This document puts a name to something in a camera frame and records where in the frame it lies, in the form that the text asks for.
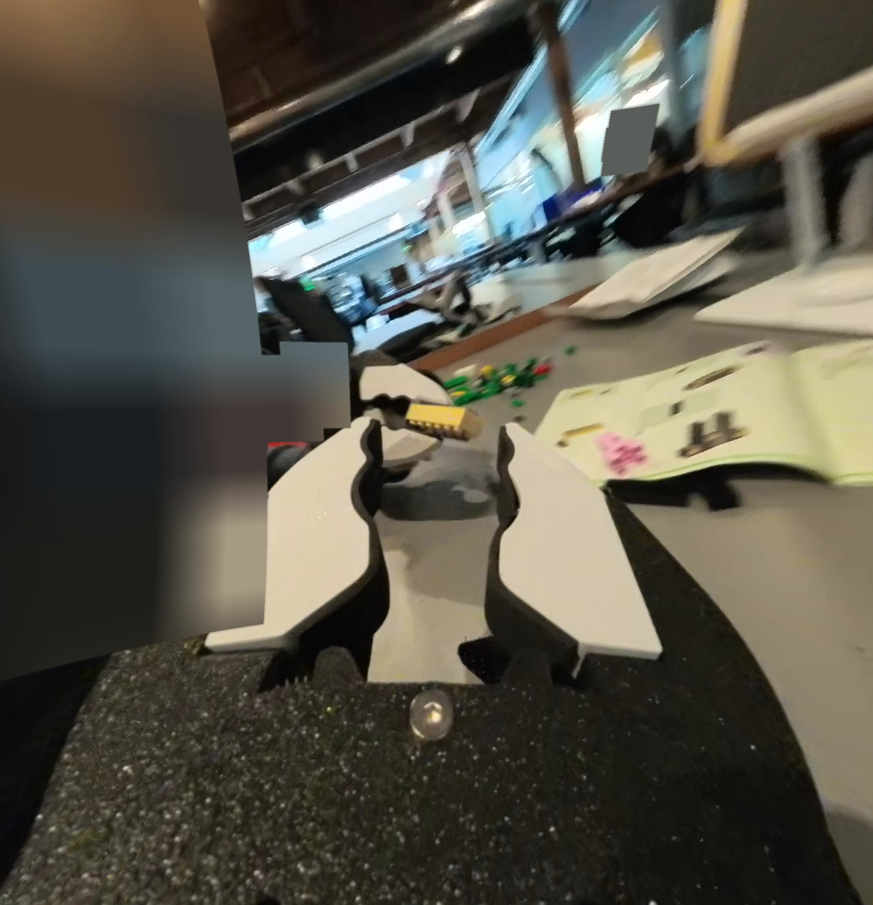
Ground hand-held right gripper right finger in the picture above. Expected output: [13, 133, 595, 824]
[484, 423, 665, 681]

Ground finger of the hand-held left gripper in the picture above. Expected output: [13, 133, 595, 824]
[359, 364, 453, 412]
[380, 423, 441, 471]

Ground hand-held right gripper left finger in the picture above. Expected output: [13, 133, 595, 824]
[204, 417, 392, 681]

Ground tan toy brick plate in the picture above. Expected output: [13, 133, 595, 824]
[405, 401, 484, 444]

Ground grey desk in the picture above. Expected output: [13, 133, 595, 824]
[267, 233, 873, 905]

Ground pile of small toy bricks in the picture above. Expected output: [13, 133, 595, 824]
[442, 345, 580, 410]

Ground black office chair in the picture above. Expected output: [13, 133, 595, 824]
[256, 276, 356, 356]

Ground toy brick instruction booklet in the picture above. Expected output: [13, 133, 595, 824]
[534, 338, 873, 490]

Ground white paper sheets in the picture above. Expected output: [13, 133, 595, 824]
[569, 232, 742, 321]

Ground monitor with pale frame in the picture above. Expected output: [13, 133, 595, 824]
[696, 0, 873, 167]

